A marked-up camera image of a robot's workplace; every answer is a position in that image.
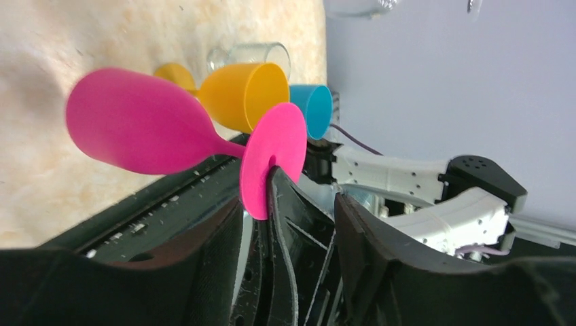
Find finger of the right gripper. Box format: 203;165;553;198
230;167;342;325

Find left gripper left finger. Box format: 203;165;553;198
1;199;243;325

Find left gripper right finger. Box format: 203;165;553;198
334;194;575;325

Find magenta plastic goblet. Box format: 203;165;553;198
65;68;307;220

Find tall clear flute glass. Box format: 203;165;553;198
323;0;401;20

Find clear wine glass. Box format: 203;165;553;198
467;0;483;22

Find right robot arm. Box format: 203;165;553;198
230;143;528;325

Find small clear tumbler glass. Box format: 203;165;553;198
206;42;291;79

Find blue plastic goblet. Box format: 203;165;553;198
289;84;333;140

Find orange plastic goblet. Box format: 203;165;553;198
154;62;290;134

